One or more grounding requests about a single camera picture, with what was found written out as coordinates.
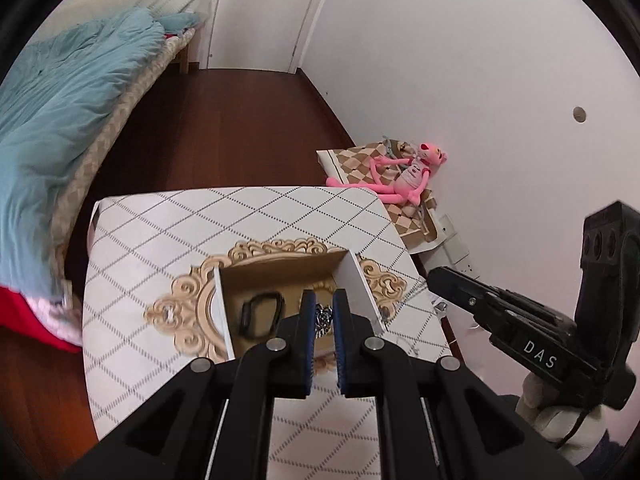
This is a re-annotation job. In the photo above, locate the silver chain bracelet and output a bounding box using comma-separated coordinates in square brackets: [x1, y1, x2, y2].
[313, 301, 335, 348]

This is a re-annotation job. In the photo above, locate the black fitness band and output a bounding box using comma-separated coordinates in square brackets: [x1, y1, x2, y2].
[239, 292, 285, 340]

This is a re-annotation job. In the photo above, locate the white cardboard box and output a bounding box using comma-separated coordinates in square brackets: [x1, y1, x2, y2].
[206, 249, 383, 359]

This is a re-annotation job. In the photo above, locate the white power strip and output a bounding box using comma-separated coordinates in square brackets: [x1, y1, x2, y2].
[438, 214, 480, 278]

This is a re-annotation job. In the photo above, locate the pink panther plush toy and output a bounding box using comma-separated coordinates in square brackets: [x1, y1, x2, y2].
[326, 143, 448, 206]

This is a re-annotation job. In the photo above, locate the white patterned tablecloth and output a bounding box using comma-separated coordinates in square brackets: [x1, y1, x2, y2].
[81, 185, 454, 480]

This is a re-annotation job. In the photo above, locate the checkered beige mattress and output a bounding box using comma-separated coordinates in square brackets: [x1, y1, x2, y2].
[51, 27, 195, 304]

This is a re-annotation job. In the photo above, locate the red bed sheet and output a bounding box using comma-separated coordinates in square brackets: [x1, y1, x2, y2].
[0, 287, 80, 353]

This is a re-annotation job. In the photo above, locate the white door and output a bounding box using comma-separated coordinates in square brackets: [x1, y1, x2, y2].
[207, 0, 312, 73]

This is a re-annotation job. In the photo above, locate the light blue duvet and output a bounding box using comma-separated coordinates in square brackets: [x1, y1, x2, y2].
[1, 8, 198, 302]

